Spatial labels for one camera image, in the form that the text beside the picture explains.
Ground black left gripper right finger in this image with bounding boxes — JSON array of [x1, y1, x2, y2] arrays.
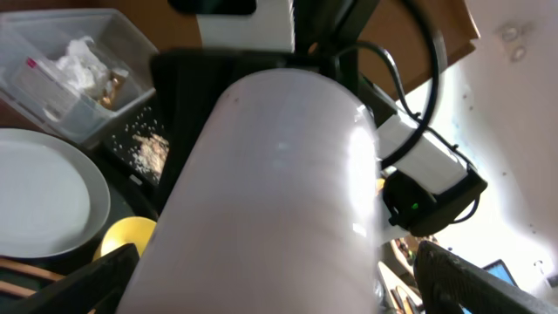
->
[[414, 241, 557, 314]]

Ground black rectangular bin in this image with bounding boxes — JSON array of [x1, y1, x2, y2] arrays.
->
[[101, 100, 168, 188]]

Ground white plate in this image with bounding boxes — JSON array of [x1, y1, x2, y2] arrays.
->
[[1, 128, 111, 258]]

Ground wooden chopstick right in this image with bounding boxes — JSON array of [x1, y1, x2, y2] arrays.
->
[[0, 281, 36, 298]]

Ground wooden chopstick left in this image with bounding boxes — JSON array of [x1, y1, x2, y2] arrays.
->
[[0, 258, 65, 282]]

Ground food scraps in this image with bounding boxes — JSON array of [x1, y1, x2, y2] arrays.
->
[[109, 115, 169, 181]]

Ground clear plastic waste bin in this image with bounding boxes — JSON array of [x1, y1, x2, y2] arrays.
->
[[1, 9, 158, 144]]

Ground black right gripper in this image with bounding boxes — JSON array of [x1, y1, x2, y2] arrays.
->
[[150, 47, 337, 215]]

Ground crumpled white paper waste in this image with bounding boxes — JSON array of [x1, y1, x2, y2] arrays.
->
[[38, 36, 111, 99]]

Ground gold foil wrapper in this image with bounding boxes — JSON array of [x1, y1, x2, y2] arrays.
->
[[98, 68, 129, 110]]

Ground wooden chopstick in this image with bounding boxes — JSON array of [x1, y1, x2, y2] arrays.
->
[[0, 281, 36, 298], [0, 258, 65, 282]]

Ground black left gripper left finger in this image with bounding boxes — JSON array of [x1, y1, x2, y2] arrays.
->
[[4, 244, 140, 314]]

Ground pink cup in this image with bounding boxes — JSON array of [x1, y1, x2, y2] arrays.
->
[[118, 69, 378, 313]]

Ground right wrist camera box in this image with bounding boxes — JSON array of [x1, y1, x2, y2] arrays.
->
[[169, 0, 296, 52]]

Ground yellow bowl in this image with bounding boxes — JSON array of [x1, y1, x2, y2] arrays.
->
[[92, 216, 157, 261]]

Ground round black tray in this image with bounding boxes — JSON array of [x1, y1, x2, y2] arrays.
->
[[1, 148, 159, 304]]

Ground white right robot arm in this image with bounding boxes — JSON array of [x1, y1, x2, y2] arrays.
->
[[150, 1, 487, 237]]

